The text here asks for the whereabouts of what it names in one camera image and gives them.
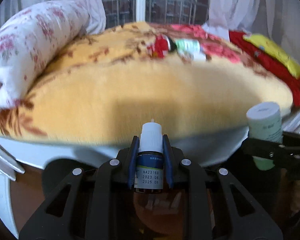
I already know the person's right hand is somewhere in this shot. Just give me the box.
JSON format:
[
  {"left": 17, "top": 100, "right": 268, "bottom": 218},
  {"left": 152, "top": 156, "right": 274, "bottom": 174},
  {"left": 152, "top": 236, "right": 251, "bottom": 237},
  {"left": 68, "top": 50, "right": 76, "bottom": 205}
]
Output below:
[{"left": 290, "top": 180, "right": 300, "bottom": 215}]

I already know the white green lotion bottle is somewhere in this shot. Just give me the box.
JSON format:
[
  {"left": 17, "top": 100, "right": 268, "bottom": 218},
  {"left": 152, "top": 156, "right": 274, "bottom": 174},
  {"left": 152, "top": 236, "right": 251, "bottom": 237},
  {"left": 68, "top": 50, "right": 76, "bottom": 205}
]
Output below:
[{"left": 245, "top": 101, "right": 284, "bottom": 171}]

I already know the small brown dropper bottle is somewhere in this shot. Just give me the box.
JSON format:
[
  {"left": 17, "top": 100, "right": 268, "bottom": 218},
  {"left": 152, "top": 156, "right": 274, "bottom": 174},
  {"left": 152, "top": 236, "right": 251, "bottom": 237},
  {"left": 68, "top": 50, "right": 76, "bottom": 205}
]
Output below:
[{"left": 134, "top": 119, "right": 164, "bottom": 193}]

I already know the white floral rolled quilt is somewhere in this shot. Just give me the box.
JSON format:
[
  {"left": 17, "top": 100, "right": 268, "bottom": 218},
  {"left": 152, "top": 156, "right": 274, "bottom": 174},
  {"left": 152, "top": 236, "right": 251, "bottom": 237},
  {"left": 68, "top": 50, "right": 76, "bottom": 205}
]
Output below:
[{"left": 0, "top": 1, "right": 89, "bottom": 110}]

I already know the yellow floral plush blanket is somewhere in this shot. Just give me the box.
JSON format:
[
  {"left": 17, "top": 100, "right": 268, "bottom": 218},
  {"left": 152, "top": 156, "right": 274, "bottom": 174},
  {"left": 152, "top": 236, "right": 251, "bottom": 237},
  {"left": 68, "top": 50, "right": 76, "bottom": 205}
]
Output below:
[{"left": 0, "top": 22, "right": 293, "bottom": 145}]

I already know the window with metal bars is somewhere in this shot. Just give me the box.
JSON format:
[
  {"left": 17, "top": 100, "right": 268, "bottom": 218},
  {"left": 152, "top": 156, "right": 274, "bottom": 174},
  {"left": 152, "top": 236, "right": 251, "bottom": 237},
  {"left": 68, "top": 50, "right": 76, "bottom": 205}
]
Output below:
[{"left": 102, "top": 0, "right": 209, "bottom": 28}]

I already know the green frog lotion bottle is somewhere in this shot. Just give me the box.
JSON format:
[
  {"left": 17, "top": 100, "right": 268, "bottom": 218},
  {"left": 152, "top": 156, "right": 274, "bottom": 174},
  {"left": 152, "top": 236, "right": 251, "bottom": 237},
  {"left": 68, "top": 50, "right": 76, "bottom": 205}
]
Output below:
[{"left": 175, "top": 39, "right": 207, "bottom": 61}]

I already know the yellow cartoon pillow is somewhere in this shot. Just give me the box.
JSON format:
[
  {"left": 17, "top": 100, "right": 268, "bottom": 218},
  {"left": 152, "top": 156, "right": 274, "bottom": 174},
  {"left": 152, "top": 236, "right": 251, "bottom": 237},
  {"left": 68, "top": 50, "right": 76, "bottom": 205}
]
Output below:
[{"left": 243, "top": 34, "right": 300, "bottom": 79}]

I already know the red blanket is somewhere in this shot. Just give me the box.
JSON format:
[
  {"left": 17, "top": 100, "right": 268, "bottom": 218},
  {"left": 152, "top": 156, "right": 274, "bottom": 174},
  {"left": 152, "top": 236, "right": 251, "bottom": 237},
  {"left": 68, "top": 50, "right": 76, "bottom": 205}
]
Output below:
[{"left": 229, "top": 31, "right": 300, "bottom": 108}]

